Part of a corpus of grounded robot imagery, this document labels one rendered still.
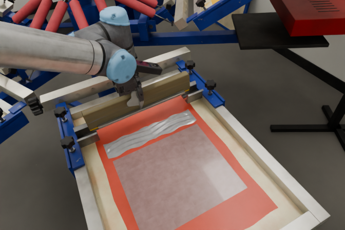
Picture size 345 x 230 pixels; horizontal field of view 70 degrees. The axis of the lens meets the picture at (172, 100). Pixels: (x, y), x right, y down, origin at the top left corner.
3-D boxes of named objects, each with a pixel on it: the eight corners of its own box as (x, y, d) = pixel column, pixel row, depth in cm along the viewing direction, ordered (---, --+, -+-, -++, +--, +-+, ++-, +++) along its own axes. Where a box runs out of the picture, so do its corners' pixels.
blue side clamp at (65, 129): (90, 173, 85) (83, 161, 80) (75, 179, 84) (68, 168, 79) (73, 117, 105) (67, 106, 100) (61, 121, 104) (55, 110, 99)
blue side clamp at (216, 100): (224, 112, 101) (225, 100, 96) (213, 117, 100) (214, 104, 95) (187, 74, 121) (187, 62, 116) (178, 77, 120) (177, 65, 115)
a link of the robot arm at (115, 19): (90, 12, 67) (116, 1, 71) (100, 47, 75) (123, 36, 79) (106, 20, 63) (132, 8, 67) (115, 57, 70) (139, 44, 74)
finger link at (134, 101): (128, 113, 90) (122, 91, 85) (144, 107, 92) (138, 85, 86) (131, 117, 87) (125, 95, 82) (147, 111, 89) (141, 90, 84)
